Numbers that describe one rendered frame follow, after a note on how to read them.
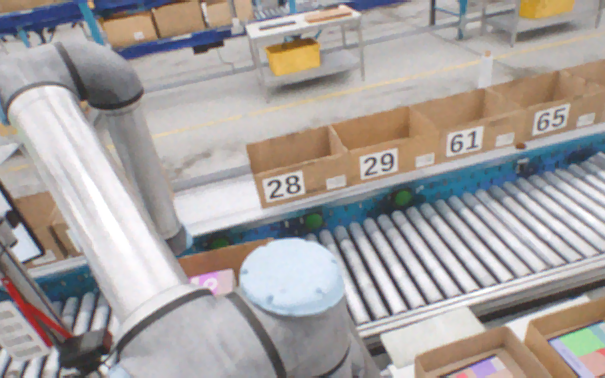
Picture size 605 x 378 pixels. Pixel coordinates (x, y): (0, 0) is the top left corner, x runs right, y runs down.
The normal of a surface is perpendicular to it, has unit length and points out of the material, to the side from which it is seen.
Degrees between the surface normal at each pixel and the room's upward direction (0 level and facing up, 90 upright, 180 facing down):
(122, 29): 90
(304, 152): 89
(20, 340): 90
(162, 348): 35
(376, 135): 89
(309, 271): 5
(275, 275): 5
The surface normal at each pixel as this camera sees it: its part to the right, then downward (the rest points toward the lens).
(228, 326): 0.04, -0.68
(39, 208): 0.22, 0.51
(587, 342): -0.15, -0.81
